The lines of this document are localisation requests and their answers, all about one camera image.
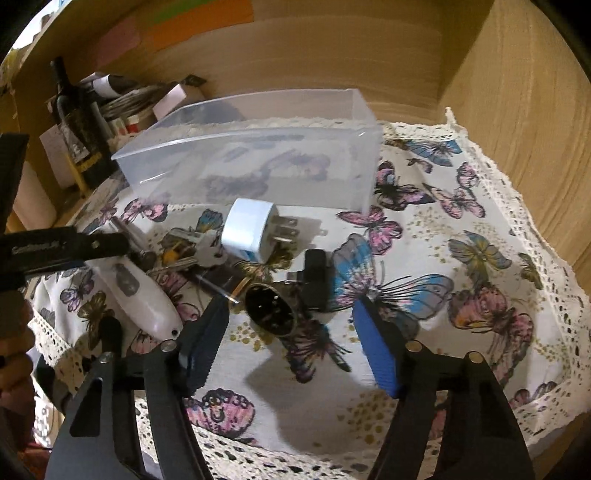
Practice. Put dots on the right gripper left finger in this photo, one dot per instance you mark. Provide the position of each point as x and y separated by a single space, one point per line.
199 343

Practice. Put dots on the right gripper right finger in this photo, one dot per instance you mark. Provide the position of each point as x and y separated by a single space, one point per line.
384 347

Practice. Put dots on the black pen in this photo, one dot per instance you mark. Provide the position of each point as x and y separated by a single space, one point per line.
209 286

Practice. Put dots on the silver key bunch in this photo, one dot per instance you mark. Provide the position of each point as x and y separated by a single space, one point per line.
194 244

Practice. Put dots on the white power plug adapter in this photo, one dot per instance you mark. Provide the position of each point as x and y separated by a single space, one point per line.
254 228

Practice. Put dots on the person's hand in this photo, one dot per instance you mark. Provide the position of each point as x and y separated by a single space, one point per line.
17 391

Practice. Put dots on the butterfly print lace cloth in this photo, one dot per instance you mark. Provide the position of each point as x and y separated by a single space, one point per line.
448 250

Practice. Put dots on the dark wine bottle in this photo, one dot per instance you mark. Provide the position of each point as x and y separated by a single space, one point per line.
87 147

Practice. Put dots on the clear plastic storage box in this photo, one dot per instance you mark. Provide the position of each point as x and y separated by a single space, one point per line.
297 147

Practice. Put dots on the pink small box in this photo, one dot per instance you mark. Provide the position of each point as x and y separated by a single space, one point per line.
178 96

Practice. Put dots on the pink sticky paper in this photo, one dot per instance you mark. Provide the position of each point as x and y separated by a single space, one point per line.
114 44

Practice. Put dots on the green sticky paper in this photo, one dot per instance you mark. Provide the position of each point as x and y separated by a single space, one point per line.
171 9

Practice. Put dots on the orange sticky paper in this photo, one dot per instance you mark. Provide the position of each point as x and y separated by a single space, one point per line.
215 15

